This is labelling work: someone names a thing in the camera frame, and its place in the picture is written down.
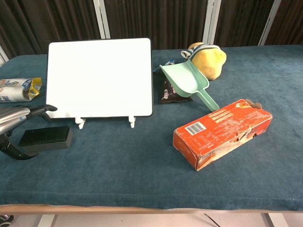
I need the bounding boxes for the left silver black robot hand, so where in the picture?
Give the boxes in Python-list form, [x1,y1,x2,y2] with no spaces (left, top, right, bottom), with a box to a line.
[0,104,58,161]

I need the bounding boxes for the black eraser block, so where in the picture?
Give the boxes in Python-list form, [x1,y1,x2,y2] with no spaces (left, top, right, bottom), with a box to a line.
[18,126,73,152]

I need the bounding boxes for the white board stand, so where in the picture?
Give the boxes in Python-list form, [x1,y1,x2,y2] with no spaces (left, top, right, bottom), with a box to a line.
[74,115,136,130]

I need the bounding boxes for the white board with black frame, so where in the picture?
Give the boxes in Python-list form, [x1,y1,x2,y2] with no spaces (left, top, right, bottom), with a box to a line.
[45,37,154,119]

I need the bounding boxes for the white blue yellow snack bag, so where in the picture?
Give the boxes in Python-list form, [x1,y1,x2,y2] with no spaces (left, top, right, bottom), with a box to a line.
[0,77,43,103]

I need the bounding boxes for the blue carpet table cover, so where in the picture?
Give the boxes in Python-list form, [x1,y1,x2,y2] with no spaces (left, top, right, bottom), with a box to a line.
[0,44,303,211]

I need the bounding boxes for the dark purple snack packet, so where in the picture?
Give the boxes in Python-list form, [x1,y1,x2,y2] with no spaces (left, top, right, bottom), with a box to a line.
[152,70,193,105]

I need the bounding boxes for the blue white snack wrapper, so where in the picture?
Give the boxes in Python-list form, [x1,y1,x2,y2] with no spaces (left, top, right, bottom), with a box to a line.
[152,59,176,72]

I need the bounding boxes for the dark brown curtain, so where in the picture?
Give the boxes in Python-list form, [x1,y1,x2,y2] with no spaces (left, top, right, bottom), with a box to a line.
[0,0,303,60]

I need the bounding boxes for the mint green plastic scoop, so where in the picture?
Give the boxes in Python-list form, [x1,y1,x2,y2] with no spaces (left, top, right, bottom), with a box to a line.
[159,59,220,113]

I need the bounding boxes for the yellow plush toy striped hat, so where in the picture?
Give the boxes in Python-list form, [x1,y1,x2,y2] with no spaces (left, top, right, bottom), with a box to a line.
[181,42,227,81]

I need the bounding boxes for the orange cardboard box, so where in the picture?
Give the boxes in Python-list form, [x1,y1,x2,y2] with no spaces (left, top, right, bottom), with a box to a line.
[173,99,273,172]

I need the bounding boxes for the white metal frame post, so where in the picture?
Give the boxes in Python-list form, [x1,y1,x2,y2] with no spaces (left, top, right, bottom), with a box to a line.
[202,0,222,45]
[258,0,282,46]
[93,0,111,40]

